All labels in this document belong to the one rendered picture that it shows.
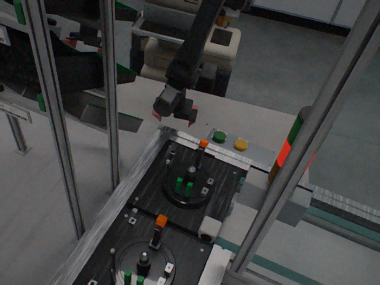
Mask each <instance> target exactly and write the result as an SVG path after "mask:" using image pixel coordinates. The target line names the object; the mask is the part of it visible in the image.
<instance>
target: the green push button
mask: <svg viewBox="0 0 380 285"><path fill-rule="evenodd" d="M213 138H214V140H215V141H217V142H220V143H222V142H224V141H225V140H226V134H225V133H224V132H221V131H216V132H215V133H214V135H213Z"/></svg>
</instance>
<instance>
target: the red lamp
mask: <svg viewBox="0 0 380 285"><path fill-rule="evenodd" d="M290 148H291V146H289V144H288V142H287V138H286V140H285V142H284V144H283V146H282V148H281V150H280V152H279V154H278V156H277V163H278V165H279V166H280V167H281V165H282V164H283V162H284V159H285V158H286V156H287V153H288V152H289V150H290Z"/></svg>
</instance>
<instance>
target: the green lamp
mask: <svg viewBox="0 0 380 285"><path fill-rule="evenodd" d="M302 125H303V123H302V122H301V121H300V119H299V114H298V115H297V117H296V119H295V121H294V123H293V126H292V128H291V130H290V132H289V134H288V136H287V142H288V144H289V146H292V144H293V142H294V140H295V138H296V136H297V134H298V132H299V130H300V129H301V127H302Z"/></svg>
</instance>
